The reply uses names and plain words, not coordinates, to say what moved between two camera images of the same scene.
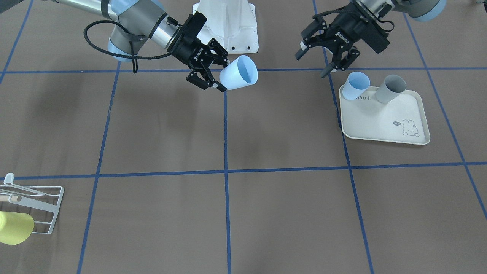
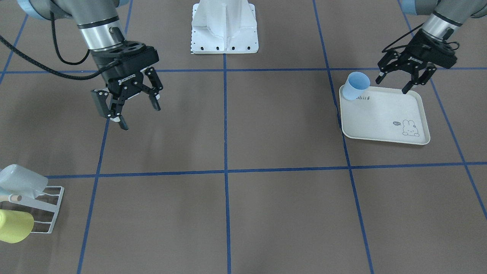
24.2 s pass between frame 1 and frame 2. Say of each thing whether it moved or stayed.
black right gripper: moved
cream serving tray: stayed
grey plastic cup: moved
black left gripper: moved
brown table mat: stayed
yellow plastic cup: stayed
